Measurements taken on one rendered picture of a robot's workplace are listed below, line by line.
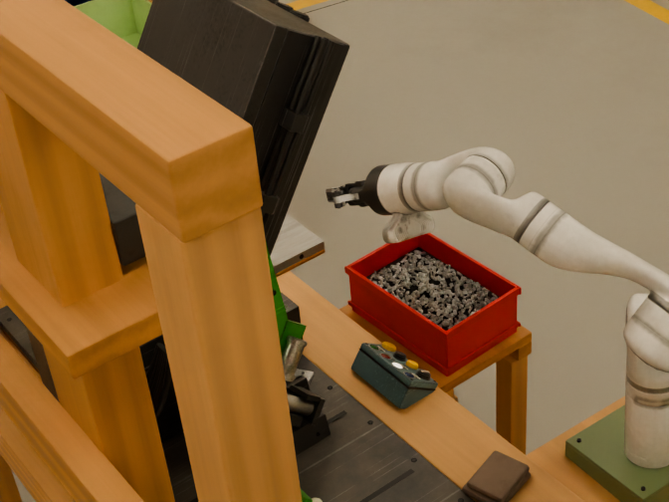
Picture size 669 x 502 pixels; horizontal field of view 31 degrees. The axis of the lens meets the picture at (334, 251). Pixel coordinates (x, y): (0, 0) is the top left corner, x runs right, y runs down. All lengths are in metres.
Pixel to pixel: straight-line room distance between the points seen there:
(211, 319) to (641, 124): 3.80
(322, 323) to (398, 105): 2.60
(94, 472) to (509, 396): 1.20
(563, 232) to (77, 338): 0.64
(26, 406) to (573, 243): 0.83
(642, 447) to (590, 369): 1.55
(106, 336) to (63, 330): 0.06
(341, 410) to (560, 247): 0.81
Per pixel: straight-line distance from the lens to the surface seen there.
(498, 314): 2.51
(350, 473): 2.18
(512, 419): 2.73
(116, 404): 1.72
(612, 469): 2.20
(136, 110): 1.15
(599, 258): 1.60
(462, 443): 2.22
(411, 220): 1.77
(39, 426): 1.83
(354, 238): 4.24
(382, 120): 4.90
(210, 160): 1.09
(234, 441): 1.29
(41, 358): 2.38
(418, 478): 2.16
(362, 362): 2.34
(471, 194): 1.61
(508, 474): 2.13
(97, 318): 1.56
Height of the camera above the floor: 2.49
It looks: 36 degrees down
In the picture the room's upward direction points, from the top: 6 degrees counter-clockwise
